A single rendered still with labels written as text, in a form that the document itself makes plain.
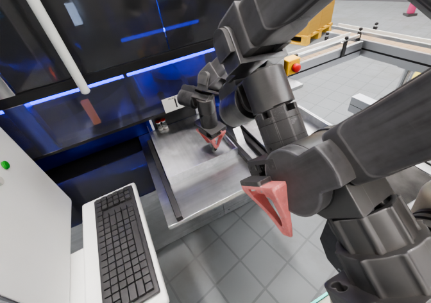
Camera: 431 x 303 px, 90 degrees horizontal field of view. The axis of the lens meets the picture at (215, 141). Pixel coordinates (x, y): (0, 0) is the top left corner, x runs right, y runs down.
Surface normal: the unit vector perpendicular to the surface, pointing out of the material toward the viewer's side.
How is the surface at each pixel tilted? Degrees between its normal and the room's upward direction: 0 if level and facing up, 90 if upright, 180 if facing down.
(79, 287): 0
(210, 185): 0
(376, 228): 47
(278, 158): 81
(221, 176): 0
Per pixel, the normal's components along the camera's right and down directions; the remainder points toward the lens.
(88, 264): -0.13, -0.75
